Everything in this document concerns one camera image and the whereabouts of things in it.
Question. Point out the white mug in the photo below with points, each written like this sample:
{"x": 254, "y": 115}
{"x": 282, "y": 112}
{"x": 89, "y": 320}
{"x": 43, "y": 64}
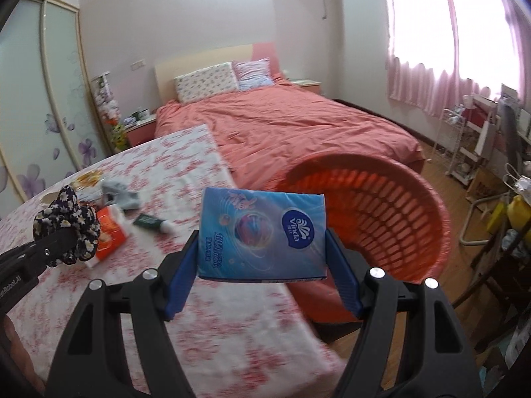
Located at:
{"x": 144, "y": 114}

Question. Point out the pink striped pillow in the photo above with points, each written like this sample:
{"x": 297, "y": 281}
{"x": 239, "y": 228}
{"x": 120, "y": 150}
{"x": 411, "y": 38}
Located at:
{"x": 253, "y": 73}

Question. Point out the wardrobe with purple flower doors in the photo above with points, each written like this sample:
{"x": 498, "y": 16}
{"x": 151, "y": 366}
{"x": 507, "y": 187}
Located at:
{"x": 37, "y": 103}

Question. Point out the shelf with plush toys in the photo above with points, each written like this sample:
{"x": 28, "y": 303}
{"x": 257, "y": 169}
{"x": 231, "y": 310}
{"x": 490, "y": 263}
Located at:
{"x": 110, "y": 107}

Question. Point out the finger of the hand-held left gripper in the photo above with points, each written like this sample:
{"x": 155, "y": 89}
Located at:
{"x": 45, "y": 248}

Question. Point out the orange plastic laundry basket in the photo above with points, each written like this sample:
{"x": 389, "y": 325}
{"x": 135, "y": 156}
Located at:
{"x": 373, "y": 199}

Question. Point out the pink curtain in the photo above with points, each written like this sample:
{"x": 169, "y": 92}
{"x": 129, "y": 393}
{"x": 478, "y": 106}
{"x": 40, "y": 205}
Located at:
{"x": 435, "y": 83}

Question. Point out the yellow plastic bottle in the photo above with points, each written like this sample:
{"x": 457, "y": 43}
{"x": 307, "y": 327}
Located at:
{"x": 508, "y": 215}

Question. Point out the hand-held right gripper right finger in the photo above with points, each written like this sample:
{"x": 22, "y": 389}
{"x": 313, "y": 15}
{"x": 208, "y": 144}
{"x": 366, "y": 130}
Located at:
{"x": 344, "y": 275}

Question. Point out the orange tissue pack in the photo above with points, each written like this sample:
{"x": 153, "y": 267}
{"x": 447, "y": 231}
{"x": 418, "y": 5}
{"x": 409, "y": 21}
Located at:
{"x": 110, "y": 232}

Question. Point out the white wall socket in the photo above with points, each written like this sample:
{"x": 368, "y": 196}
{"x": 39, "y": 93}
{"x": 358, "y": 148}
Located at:
{"x": 137, "y": 65}

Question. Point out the person's left forearm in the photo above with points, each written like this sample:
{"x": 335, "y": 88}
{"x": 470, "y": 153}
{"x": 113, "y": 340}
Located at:
{"x": 16, "y": 348}

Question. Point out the green and white tube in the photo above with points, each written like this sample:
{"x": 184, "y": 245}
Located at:
{"x": 147, "y": 220}

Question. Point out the pink floral blanket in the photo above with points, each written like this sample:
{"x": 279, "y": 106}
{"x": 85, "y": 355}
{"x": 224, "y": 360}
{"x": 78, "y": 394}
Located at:
{"x": 186, "y": 166}

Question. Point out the white floral pillow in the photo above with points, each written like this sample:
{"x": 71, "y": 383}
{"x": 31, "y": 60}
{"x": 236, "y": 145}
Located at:
{"x": 205, "y": 82}

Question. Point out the yellow foil snack bag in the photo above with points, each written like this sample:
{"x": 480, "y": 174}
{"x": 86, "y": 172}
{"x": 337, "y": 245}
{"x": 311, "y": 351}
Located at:
{"x": 88, "y": 179}

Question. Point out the pink nightstand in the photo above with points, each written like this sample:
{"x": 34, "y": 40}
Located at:
{"x": 141, "y": 130}
{"x": 309, "y": 86}

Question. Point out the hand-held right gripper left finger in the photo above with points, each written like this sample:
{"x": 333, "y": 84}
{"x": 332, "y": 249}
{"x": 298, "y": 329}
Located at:
{"x": 182, "y": 275}

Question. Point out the bed with coral quilt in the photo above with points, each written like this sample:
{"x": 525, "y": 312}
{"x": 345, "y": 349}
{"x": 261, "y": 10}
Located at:
{"x": 290, "y": 124}

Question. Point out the dark floral scrunchie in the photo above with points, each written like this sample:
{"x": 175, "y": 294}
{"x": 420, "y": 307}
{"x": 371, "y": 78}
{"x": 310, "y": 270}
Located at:
{"x": 79, "y": 219}

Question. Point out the white metal chair frame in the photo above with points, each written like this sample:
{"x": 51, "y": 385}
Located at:
{"x": 468, "y": 224}

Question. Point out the beige headboard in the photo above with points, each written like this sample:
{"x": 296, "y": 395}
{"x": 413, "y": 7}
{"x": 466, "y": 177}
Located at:
{"x": 199, "y": 58}

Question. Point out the blue tissue pack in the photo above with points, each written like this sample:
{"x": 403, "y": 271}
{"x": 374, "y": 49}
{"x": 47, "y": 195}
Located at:
{"x": 257, "y": 236}

